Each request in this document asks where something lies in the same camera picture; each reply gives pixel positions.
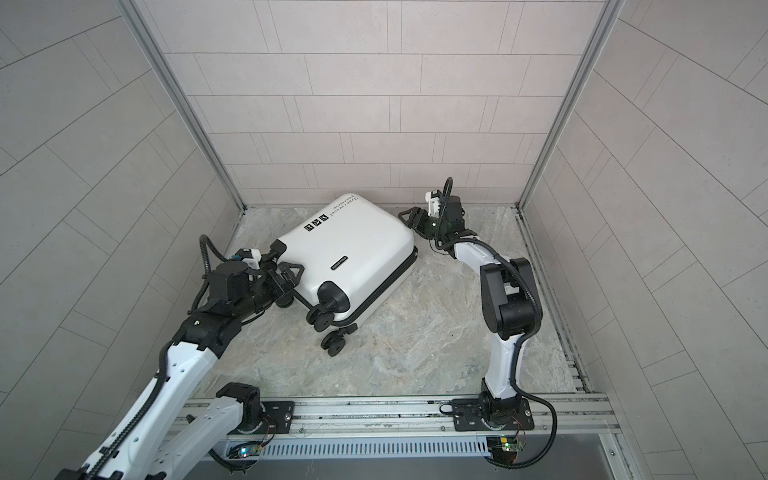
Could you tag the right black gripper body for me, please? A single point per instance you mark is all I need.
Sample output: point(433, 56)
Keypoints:
point(432, 227)

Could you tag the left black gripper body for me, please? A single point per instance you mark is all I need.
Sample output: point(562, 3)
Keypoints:
point(259, 294)

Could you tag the black suitcase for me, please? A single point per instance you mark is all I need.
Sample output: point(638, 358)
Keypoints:
point(354, 255)

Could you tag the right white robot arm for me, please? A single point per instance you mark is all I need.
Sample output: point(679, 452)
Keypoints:
point(510, 303)

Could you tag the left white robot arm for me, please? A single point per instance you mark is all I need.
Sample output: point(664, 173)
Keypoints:
point(136, 448)

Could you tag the left green circuit board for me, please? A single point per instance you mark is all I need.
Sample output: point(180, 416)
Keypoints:
point(245, 450)

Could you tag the green circuit board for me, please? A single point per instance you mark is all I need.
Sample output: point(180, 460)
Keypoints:
point(505, 450)
point(245, 450)

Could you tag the right green circuit board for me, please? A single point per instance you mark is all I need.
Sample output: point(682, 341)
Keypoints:
point(505, 450)

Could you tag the aluminium mounting rail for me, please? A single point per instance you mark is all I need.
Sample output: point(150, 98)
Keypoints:
point(412, 416)

